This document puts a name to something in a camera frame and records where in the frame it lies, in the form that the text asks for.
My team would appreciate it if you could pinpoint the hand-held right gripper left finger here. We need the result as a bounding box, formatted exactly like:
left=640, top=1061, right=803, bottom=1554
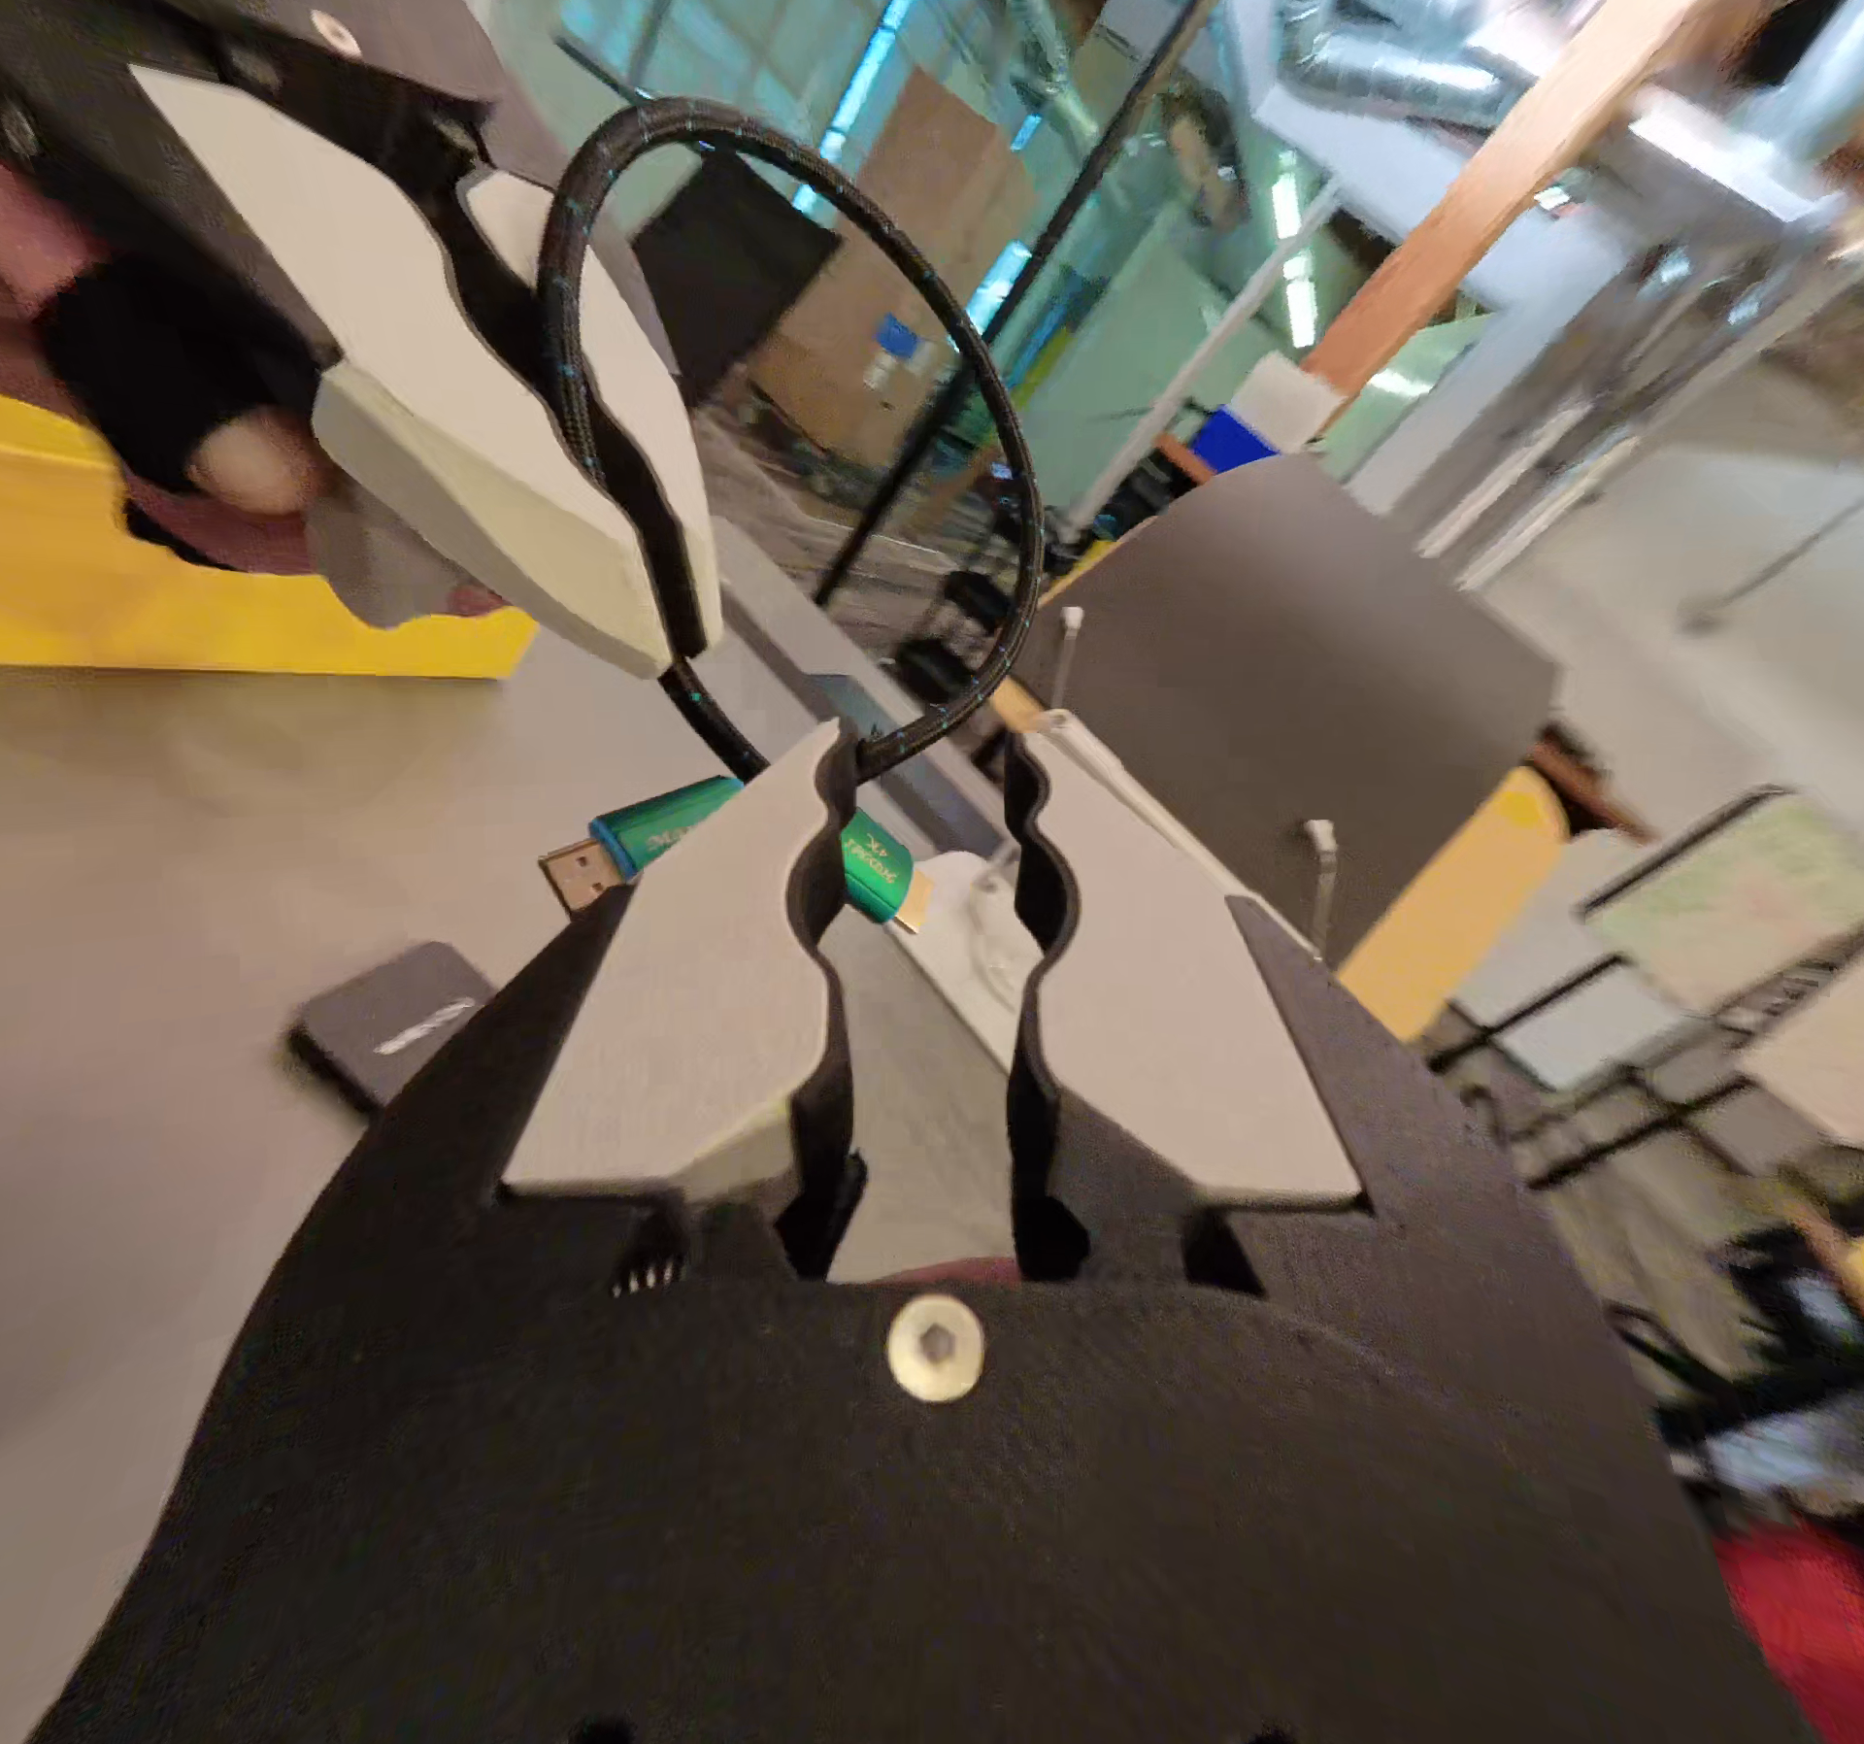
left=502, top=726, right=867, bottom=1274

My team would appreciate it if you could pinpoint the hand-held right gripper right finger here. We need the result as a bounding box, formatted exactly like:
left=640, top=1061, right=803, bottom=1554
left=1007, top=726, right=1371, bottom=1274

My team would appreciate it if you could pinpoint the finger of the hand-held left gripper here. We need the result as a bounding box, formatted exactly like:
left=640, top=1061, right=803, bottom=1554
left=131, top=62, right=692, bottom=683
left=466, top=163, right=726, bottom=657

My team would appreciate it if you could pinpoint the braided black hdmi cable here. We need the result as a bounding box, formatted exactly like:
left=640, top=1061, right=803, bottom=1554
left=541, top=100, right=1045, bottom=937

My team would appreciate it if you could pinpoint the black port adapter box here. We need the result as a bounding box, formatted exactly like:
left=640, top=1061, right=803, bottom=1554
left=287, top=940, right=502, bottom=1110

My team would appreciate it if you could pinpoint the person's left hand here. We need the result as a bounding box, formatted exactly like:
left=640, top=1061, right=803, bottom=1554
left=0, top=165, right=323, bottom=575

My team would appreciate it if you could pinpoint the black office chair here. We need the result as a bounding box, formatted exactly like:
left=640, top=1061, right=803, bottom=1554
left=636, top=149, right=847, bottom=406

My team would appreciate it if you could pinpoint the yellow plastic bin stack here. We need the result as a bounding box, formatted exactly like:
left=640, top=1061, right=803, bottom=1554
left=0, top=390, right=545, bottom=686

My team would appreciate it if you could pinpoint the black tilted board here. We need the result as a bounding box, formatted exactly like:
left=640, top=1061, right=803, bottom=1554
left=1007, top=449, right=1563, bottom=965

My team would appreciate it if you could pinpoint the whiteboard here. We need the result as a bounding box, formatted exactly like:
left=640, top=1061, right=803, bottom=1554
left=1735, top=959, right=1864, bottom=1153
left=1588, top=789, right=1864, bottom=1017

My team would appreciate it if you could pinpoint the red bin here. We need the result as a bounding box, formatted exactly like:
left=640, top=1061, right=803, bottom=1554
left=1704, top=1512, right=1864, bottom=1744

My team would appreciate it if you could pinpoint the wooden beam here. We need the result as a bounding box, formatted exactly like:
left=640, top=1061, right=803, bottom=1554
left=1298, top=0, right=1727, bottom=406

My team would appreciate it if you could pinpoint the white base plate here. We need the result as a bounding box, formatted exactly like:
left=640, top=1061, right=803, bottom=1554
left=890, top=856, right=1040, bottom=1063

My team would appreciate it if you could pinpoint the silver ceiling duct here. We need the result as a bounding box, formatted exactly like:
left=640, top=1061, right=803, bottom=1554
left=1284, top=0, right=1524, bottom=131

